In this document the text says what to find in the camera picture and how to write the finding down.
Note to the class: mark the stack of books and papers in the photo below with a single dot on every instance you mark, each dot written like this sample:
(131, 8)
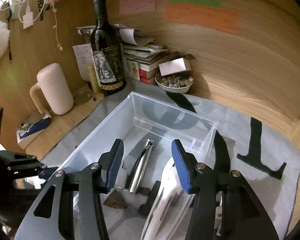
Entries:
(141, 53)

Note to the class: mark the pink sticky note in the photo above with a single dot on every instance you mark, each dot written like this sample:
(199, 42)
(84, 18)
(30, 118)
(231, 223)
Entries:
(136, 6)

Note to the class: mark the small black gadget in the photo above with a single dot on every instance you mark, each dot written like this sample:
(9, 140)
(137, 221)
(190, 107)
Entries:
(144, 209)

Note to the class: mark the white charger with cable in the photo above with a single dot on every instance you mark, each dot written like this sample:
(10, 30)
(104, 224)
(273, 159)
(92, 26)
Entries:
(26, 16)

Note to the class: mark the dark wine bottle elephant label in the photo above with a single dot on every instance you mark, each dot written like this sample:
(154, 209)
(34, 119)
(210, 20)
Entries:
(106, 49)

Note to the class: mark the white plug adapter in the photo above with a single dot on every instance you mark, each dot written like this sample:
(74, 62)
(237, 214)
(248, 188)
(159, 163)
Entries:
(121, 178)

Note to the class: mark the grey rug with black letters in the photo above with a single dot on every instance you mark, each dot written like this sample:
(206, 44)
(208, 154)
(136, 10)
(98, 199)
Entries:
(277, 196)

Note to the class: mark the dark patterned cone cup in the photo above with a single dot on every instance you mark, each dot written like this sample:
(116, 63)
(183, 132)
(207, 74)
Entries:
(115, 200)

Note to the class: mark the round glass lens mirror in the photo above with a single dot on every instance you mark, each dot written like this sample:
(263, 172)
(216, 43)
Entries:
(83, 97)

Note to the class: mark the silver metal pen tube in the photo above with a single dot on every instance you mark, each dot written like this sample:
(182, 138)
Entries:
(139, 168)

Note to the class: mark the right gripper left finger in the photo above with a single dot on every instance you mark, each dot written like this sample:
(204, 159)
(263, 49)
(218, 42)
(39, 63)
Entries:
(51, 216)

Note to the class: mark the white bowl of trinkets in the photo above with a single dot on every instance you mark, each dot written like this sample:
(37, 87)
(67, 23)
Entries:
(175, 84)

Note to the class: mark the orange sticky note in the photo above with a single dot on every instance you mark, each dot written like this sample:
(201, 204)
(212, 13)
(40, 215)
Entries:
(211, 17)

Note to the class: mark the blue white box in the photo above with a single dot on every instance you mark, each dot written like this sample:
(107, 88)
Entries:
(28, 132)

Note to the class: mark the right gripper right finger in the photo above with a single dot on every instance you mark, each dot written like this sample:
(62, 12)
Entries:
(225, 206)

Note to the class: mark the green sticky note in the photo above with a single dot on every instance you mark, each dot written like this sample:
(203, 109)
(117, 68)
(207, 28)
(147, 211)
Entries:
(211, 3)

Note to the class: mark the white handheld device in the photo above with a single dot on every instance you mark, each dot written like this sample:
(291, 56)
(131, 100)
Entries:
(169, 208)

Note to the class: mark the white small cardboard box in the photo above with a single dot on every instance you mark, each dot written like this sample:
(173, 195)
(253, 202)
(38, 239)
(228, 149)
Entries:
(175, 66)

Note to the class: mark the white handwritten paper note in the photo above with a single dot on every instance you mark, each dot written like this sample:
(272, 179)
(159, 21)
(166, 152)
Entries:
(84, 58)

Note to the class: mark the clear plastic storage bin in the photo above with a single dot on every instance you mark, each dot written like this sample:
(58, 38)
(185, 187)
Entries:
(134, 120)

